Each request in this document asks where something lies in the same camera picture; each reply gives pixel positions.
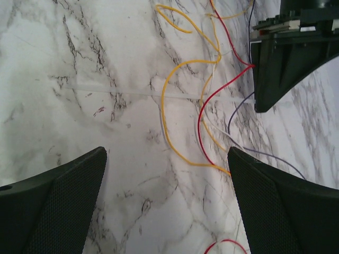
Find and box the grey loose wire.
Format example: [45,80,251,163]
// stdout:
[158,50,244,149]

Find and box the purple long wire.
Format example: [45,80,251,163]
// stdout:
[227,0,307,180]

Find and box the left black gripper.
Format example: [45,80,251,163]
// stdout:
[251,1,338,113]

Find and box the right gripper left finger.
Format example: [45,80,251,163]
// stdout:
[1,147,107,253]

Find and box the red long wire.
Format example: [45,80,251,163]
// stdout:
[197,0,256,254]

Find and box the white zip tie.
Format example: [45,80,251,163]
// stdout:
[65,84,243,103]

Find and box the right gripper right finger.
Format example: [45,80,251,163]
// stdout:
[228,147,338,253]

